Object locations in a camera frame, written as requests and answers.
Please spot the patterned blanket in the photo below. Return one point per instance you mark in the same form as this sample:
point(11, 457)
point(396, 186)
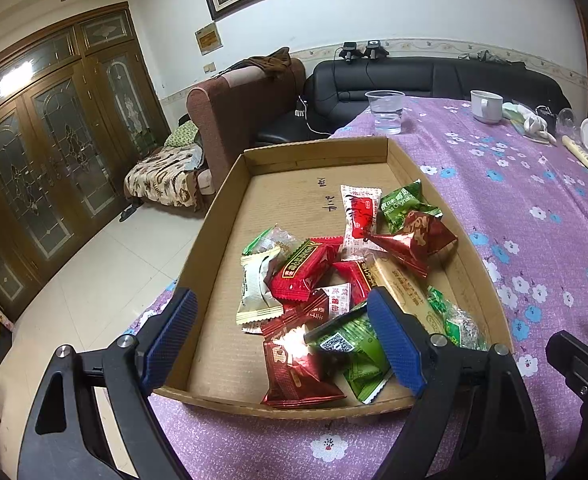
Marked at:
point(161, 175)

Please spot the purple floral tablecloth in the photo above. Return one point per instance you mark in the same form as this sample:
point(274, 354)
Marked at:
point(499, 200)

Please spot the brown cloth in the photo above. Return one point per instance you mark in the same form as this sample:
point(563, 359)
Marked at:
point(269, 62)

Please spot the green clear snack packet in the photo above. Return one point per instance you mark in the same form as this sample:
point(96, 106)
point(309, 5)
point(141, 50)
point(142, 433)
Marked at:
point(269, 240)
point(454, 320)

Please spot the cardboard box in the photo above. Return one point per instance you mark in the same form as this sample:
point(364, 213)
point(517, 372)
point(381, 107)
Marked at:
point(274, 195)

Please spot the cream white snack packet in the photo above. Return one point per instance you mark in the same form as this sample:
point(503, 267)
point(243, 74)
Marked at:
point(259, 285)

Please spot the green cushion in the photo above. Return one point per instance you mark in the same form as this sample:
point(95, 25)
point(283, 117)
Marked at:
point(181, 135)

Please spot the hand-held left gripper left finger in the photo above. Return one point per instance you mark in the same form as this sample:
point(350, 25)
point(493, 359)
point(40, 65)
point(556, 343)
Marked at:
point(173, 335)

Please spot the white red snack packet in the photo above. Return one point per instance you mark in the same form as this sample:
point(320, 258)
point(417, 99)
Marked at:
point(359, 215)
point(324, 307)

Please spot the black device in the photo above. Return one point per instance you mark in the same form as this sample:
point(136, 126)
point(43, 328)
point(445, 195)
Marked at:
point(375, 49)
point(349, 50)

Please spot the black leather sofa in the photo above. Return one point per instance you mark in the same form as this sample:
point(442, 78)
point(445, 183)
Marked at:
point(424, 80)

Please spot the dark red foil snack packet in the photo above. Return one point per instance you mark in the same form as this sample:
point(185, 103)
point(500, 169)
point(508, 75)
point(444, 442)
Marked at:
point(419, 240)
point(294, 375)

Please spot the wooden glass door cabinet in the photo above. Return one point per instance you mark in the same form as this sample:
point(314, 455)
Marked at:
point(58, 150)

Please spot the yellow wall plaque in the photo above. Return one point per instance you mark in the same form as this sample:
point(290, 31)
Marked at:
point(208, 39)

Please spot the beige long snack packet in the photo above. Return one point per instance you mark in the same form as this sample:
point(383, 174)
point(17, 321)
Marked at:
point(404, 290)

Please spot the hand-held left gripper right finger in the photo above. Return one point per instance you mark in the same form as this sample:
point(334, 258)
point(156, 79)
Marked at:
point(394, 340)

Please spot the small black box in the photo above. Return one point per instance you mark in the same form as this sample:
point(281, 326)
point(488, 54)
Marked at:
point(545, 114)

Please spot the white mug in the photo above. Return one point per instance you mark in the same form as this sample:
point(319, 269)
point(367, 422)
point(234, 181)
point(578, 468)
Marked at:
point(486, 106)

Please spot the clear glass jar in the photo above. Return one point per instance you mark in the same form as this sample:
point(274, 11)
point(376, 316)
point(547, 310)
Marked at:
point(565, 120)

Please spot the brown armchair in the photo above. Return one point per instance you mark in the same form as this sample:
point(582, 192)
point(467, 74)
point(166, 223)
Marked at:
point(239, 110)

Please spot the clear plastic cup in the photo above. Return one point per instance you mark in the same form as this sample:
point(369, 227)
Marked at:
point(385, 110)

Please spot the black slipper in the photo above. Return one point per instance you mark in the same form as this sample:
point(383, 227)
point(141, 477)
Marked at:
point(127, 215)

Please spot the cream wrapped stick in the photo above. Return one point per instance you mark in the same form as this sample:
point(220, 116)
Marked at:
point(584, 157)

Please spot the wall socket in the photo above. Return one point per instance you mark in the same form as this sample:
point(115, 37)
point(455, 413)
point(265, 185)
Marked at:
point(208, 66)

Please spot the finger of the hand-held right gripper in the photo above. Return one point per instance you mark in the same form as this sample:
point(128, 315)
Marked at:
point(584, 375)

